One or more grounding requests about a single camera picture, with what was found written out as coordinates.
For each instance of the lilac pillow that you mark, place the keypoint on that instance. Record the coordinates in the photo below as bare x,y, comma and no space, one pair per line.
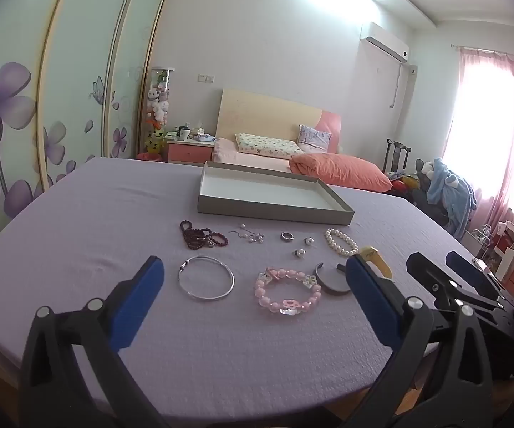
314,138

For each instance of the flower print wardrobe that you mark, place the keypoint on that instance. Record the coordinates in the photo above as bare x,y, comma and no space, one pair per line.
16,98

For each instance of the grey cardboard tray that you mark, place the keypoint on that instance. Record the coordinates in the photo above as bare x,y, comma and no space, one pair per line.
261,191

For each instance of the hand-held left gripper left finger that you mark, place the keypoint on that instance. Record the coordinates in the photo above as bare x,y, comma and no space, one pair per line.
136,303

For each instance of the floral print pillow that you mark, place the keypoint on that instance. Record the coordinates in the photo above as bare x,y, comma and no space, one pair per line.
265,145

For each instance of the glass tower with plush toys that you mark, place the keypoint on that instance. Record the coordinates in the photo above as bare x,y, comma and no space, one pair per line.
158,107

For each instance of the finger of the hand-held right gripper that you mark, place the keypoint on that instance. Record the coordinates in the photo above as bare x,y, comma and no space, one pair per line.
466,269
433,276

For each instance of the beige pink bed headboard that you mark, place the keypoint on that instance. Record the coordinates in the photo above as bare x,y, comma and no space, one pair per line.
261,116

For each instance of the pink nightstand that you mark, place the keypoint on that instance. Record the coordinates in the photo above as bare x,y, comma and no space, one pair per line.
187,151

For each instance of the white air conditioner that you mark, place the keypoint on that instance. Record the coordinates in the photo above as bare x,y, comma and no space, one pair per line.
386,42

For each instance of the dark wooden chair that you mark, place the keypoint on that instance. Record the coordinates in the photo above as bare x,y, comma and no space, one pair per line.
395,156

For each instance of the white wall switch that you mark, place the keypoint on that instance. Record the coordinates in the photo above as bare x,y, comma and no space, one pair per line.
206,78

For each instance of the orange duvet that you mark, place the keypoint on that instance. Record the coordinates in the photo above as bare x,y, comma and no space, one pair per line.
337,169

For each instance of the pink curtain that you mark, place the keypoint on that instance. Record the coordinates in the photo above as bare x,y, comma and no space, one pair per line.
506,120

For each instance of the red trash bin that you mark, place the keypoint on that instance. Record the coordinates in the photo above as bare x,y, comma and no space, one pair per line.
147,156

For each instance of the silver bangle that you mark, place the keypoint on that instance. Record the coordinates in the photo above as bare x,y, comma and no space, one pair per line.
205,298

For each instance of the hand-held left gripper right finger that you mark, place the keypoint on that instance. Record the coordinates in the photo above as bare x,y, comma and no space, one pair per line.
366,303

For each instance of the tissue box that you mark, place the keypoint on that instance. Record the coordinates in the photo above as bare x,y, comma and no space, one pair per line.
198,132

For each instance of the blue plush robe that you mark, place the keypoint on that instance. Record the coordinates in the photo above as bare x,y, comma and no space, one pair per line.
451,187

